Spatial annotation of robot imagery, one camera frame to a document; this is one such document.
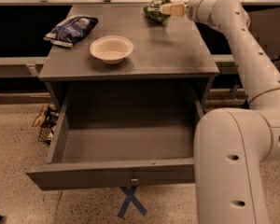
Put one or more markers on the blue chip bag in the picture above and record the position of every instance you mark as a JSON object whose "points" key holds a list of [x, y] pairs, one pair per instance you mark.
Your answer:
{"points": [[71, 30]]}

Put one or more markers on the metal drawer knob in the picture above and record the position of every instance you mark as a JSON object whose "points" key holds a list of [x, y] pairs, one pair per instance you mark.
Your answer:
{"points": [[134, 180]]}

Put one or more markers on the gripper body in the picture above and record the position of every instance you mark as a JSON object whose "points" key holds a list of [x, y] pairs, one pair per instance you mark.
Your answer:
{"points": [[193, 10]]}

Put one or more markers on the grey railing shelf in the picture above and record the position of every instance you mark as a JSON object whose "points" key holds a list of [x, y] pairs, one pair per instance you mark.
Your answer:
{"points": [[11, 67]]}

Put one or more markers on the black wire basket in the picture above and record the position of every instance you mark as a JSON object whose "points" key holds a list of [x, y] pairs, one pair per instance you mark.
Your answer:
{"points": [[46, 120]]}

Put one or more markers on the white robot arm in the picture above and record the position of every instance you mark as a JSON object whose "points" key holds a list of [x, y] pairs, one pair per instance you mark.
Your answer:
{"points": [[230, 143]]}

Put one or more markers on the open grey top drawer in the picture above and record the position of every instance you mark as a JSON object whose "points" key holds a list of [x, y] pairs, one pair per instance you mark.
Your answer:
{"points": [[97, 145]]}

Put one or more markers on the blue tape cross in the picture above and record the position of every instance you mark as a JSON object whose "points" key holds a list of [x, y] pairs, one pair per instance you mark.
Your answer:
{"points": [[130, 198]]}

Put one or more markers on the white bowl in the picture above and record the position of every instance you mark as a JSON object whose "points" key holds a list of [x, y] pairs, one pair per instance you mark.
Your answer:
{"points": [[111, 49]]}

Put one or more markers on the grey wooden cabinet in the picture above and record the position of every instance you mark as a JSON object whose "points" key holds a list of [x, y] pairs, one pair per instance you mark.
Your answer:
{"points": [[174, 49]]}

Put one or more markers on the green jalapeno chip bag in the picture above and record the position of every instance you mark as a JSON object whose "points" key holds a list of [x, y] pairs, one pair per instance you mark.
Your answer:
{"points": [[153, 15]]}

